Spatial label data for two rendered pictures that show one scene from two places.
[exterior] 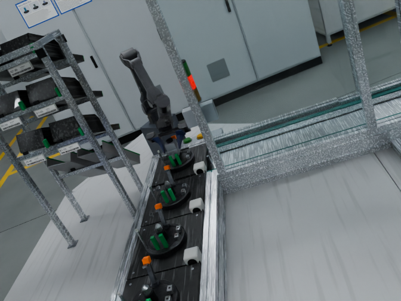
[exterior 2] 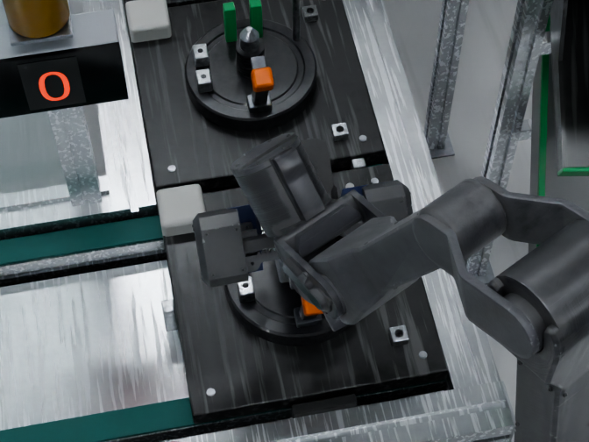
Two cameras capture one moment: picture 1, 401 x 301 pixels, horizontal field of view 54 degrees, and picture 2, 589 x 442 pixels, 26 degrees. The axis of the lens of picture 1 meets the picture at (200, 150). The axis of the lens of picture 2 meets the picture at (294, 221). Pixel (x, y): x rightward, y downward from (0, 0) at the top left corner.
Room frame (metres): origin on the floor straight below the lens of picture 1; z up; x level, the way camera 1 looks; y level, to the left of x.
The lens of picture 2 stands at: (2.10, -0.15, 2.04)
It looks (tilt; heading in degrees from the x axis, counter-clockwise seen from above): 57 degrees down; 156
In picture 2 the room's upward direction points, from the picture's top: straight up
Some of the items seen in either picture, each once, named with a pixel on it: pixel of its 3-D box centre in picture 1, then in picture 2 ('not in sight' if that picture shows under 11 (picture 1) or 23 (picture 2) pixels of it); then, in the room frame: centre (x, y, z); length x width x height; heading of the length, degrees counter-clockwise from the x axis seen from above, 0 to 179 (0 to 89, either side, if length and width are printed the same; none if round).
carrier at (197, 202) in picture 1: (169, 189); (250, 53); (1.28, 0.16, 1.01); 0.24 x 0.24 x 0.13; 77
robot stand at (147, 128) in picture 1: (164, 137); not in sight; (1.90, 0.14, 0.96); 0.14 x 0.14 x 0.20; 41
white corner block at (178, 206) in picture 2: (200, 168); (182, 214); (1.41, 0.03, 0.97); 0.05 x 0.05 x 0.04; 77
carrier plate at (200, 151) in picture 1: (181, 165); (296, 286); (1.53, 0.10, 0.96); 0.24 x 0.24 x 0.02; 77
